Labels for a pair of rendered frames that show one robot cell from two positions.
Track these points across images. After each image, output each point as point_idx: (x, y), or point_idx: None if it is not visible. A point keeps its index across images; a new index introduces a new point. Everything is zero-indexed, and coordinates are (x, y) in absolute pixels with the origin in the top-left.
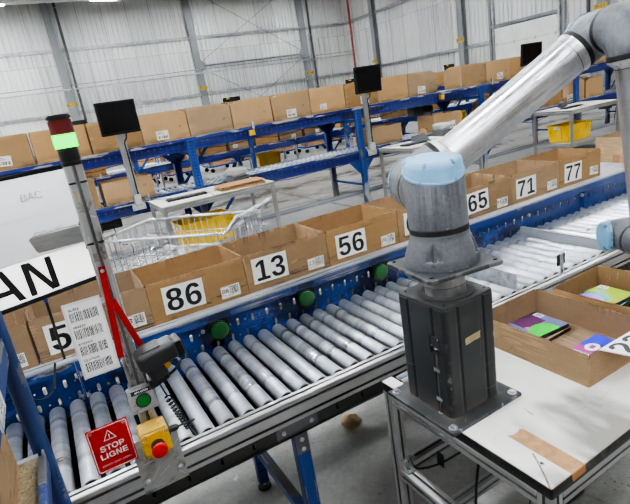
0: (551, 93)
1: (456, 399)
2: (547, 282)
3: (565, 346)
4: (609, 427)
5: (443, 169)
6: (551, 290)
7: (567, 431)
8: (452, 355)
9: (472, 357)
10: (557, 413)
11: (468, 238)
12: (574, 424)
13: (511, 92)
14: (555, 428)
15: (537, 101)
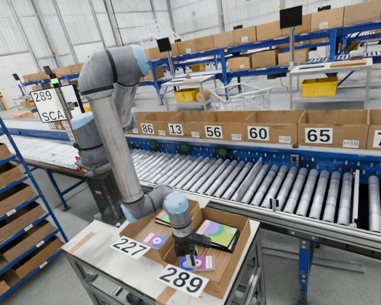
0: (117, 98)
1: (99, 209)
2: (254, 209)
3: (127, 224)
4: (93, 258)
5: (71, 123)
6: (257, 215)
7: (92, 245)
8: (92, 193)
9: (100, 199)
10: (104, 241)
11: (86, 154)
12: (96, 247)
13: None
14: (94, 242)
15: (114, 100)
